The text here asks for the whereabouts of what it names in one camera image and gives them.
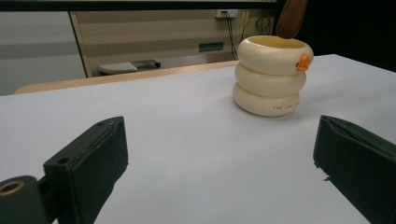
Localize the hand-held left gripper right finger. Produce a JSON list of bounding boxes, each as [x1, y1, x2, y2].
[[312, 114, 396, 224]]

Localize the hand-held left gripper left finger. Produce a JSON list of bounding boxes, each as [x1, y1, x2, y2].
[[43, 116, 130, 224]]

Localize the cream ringed cup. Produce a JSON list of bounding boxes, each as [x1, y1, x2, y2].
[[232, 35, 315, 119]]

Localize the brown wooden hairbrush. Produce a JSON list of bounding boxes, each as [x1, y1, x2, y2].
[[275, 0, 310, 40]]

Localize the wooden table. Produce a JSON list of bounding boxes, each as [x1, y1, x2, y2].
[[13, 60, 241, 95]]

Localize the grey chair base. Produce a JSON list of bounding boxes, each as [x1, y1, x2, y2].
[[95, 58, 163, 77]]

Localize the white table cover sheet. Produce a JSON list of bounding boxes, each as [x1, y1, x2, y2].
[[0, 53, 396, 224]]

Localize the white cabinet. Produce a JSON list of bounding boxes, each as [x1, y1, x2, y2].
[[0, 11, 87, 97]]

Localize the black curtain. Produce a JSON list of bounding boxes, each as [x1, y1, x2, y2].
[[273, 0, 396, 73]]

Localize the wooden cabinet with drawers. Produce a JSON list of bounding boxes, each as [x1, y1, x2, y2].
[[68, 8, 281, 78]]

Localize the white power outlet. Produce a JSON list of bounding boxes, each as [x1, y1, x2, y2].
[[215, 8, 240, 19]]

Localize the black horizontal frame bar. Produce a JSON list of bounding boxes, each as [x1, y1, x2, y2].
[[0, 0, 278, 13]]

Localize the hanging black desk cables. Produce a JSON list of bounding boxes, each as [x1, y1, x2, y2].
[[221, 10, 273, 61]]

